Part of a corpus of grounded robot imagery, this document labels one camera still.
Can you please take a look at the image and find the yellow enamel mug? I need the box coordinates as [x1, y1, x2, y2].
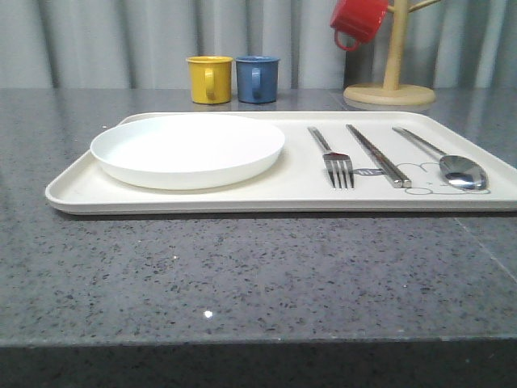
[187, 56, 233, 104]

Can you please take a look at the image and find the grey pleated curtain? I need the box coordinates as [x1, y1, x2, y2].
[1, 1, 516, 89]

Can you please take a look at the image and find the blue enamel mug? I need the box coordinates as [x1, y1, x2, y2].
[235, 56, 280, 104]

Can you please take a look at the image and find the white round plate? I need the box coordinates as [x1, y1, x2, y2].
[90, 114, 286, 190]

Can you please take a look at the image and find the silver metal spoon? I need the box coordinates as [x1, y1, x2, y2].
[392, 127, 489, 191]

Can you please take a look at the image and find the silver metal chopstick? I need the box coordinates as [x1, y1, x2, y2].
[345, 124, 404, 189]
[347, 124, 413, 188]

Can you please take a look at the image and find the silver metal fork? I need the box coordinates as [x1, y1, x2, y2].
[308, 127, 355, 189]

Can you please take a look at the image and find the cream rabbit print tray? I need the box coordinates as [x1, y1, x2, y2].
[45, 112, 516, 214]

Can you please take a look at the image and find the red enamel mug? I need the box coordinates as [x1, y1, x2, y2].
[330, 0, 389, 51]

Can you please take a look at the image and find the wooden mug tree stand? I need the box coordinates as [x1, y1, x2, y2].
[343, 0, 439, 107]

